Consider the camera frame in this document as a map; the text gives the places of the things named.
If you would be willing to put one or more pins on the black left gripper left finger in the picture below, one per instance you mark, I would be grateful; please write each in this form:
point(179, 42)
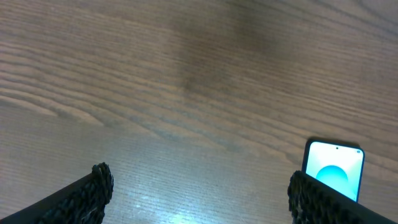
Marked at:
point(83, 201)

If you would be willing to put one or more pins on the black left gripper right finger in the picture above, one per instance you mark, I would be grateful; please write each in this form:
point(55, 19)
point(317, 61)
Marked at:
point(312, 202)

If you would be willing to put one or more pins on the blue Galaxy smartphone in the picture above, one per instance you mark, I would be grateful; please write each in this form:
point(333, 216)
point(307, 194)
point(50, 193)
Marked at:
point(336, 163)

